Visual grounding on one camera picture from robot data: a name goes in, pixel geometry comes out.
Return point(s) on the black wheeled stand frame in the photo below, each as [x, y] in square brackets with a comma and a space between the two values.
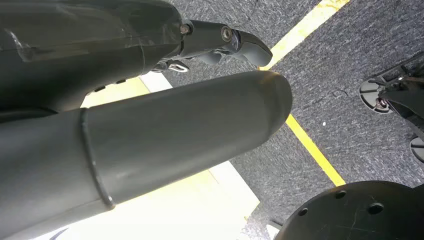
[407, 96]

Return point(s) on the grey caster wheel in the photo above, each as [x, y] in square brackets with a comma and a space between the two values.
[418, 150]
[369, 94]

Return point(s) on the yellow floor tape strip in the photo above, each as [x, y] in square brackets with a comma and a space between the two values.
[314, 150]
[304, 26]

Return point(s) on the black round base plate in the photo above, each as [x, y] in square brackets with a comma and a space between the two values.
[351, 215]

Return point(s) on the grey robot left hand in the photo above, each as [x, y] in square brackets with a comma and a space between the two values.
[139, 145]

